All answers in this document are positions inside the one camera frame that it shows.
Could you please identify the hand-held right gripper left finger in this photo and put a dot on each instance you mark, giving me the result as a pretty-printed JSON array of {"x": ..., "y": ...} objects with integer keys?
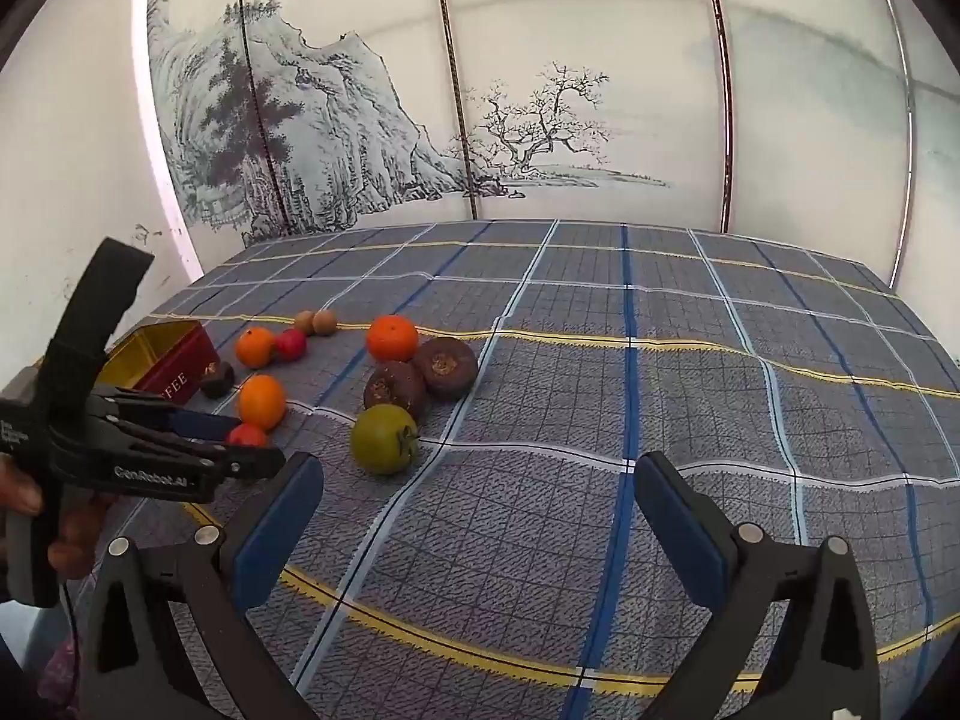
[{"x": 270, "y": 517}]

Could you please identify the green tomato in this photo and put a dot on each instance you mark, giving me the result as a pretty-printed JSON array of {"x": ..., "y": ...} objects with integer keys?
[{"x": 382, "y": 440}]

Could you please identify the red and gold tin box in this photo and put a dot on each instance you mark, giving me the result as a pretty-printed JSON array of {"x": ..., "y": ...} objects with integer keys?
[{"x": 180, "y": 371}]

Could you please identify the red tomato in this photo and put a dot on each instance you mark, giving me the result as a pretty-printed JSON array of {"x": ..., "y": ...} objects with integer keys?
[
  {"x": 291, "y": 345},
  {"x": 247, "y": 436}
]

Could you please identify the landscape painting folding screen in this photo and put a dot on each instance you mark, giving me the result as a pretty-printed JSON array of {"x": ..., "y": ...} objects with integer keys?
[{"x": 600, "y": 52}]

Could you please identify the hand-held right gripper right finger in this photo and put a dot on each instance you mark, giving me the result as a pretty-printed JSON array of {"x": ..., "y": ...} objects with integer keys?
[{"x": 675, "y": 514}]

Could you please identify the brown longan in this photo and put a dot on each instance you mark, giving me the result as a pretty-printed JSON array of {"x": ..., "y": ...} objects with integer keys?
[
  {"x": 326, "y": 322},
  {"x": 303, "y": 322}
]

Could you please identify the person's left hand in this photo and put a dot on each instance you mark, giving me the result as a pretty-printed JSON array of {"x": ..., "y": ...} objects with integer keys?
[{"x": 75, "y": 532}]

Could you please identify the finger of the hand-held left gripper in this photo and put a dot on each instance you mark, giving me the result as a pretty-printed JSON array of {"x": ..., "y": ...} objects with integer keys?
[
  {"x": 206, "y": 426},
  {"x": 247, "y": 461}
]

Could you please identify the orange mandarin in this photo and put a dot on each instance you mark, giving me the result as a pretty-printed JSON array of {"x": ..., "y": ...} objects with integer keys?
[
  {"x": 255, "y": 346},
  {"x": 391, "y": 337},
  {"x": 262, "y": 401}
]

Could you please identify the small dark brown mangosteen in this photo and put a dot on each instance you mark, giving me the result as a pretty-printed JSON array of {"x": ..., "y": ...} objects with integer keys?
[{"x": 217, "y": 380}]

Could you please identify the blue grey plaid tablecloth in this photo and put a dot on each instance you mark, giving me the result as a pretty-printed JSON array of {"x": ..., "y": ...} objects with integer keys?
[{"x": 525, "y": 540}]

